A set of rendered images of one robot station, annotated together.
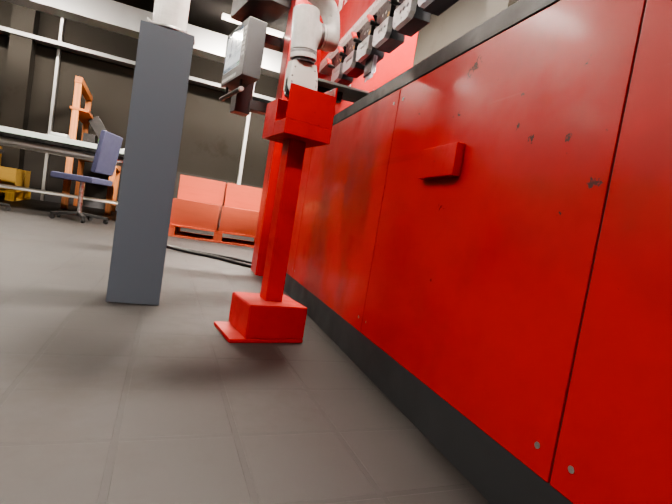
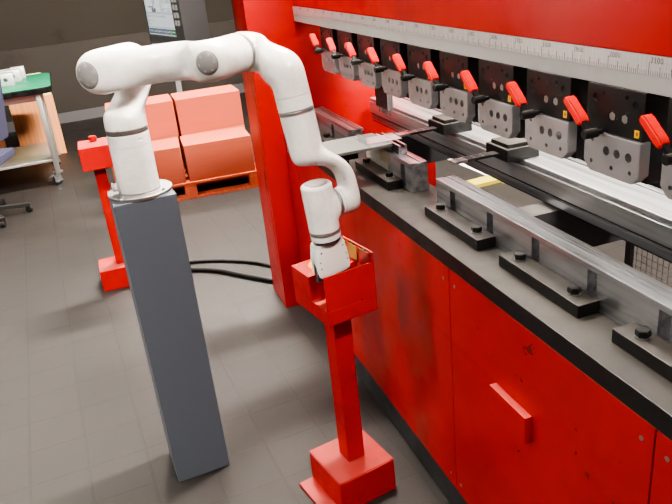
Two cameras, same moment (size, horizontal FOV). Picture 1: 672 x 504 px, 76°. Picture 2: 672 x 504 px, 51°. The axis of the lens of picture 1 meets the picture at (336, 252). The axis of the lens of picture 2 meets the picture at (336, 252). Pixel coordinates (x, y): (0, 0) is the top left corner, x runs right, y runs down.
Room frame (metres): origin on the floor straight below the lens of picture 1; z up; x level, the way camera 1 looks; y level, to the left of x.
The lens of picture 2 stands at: (-0.37, 0.13, 1.61)
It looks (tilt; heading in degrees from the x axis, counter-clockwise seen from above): 23 degrees down; 2
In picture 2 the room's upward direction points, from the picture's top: 6 degrees counter-clockwise
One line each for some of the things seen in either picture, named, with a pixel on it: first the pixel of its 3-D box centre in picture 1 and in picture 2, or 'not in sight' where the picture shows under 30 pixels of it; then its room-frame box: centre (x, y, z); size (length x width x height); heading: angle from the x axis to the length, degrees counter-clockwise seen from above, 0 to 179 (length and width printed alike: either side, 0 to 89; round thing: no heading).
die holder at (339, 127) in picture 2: not in sight; (335, 128); (2.52, 0.16, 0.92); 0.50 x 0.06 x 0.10; 19
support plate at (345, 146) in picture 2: (334, 90); (346, 146); (1.95, 0.12, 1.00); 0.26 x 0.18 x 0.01; 109
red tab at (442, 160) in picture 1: (439, 162); (509, 412); (0.98, -0.20, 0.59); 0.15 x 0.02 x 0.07; 19
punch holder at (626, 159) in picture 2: not in sight; (631, 129); (0.89, -0.40, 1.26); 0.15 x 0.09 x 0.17; 19
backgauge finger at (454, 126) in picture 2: not in sight; (430, 126); (2.05, -0.18, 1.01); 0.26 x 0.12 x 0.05; 109
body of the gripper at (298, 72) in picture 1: (301, 77); (329, 254); (1.39, 0.19, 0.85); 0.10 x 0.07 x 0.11; 120
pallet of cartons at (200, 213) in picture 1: (221, 211); (180, 144); (4.95, 1.38, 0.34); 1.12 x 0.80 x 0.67; 111
